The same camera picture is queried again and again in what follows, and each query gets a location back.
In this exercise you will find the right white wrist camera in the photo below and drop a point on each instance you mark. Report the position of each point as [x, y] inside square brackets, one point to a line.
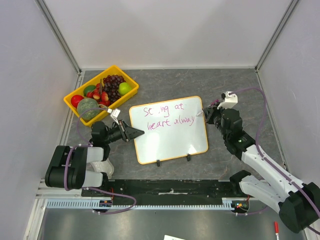
[229, 100]

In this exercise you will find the white whiteboard eraser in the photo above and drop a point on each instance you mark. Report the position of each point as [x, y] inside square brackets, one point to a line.
[103, 167]

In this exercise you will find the red pen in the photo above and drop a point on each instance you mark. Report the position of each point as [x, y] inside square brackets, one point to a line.
[276, 230]

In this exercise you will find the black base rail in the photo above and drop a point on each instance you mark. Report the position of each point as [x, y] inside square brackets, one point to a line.
[174, 192]

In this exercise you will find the green lime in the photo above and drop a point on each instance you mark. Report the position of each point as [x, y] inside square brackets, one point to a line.
[88, 90]

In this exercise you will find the purple whiteboard marker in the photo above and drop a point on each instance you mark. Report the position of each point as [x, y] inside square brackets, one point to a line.
[213, 103]

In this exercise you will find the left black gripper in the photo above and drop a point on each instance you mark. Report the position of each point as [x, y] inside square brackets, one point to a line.
[128, 132]

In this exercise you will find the red cherry bunch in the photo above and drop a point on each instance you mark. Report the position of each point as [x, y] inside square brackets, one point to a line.
[100, 95]

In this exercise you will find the red apple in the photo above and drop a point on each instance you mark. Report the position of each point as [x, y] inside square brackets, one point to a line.
[75, 100]

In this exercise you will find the white slotted cable duct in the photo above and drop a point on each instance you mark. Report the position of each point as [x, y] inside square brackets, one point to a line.
[97, 204]

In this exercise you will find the yellow-framed whiteboard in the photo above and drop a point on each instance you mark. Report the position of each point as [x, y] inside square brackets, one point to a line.
[172, 129]

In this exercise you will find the white paper sheet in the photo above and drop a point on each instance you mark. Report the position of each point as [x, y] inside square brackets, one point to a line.
[169, 237]

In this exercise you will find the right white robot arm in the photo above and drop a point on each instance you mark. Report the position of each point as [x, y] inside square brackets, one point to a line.
[296, 203]

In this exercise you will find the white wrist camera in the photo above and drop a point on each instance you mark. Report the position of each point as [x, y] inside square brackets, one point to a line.
[229, 100]
[114, 113]

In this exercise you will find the yellow plastic fruit bin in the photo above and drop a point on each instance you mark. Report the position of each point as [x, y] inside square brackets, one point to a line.
[112, 70]

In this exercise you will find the dark purple grape bunch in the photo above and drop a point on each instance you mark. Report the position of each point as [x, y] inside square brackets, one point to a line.
[111, 85]

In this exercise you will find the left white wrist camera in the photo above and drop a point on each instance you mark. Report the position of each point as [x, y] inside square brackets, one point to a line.
[114, 113]

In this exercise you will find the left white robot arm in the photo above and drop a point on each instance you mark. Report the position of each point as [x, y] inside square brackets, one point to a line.
[68, 166]

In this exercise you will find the light green apple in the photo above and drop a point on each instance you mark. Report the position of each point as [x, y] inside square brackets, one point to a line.
[124, 88]

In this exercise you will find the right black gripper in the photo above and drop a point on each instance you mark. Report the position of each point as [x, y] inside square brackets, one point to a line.
[209, 114]

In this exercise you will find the green netted melon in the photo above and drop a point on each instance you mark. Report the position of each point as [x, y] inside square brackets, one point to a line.
[88, 108]

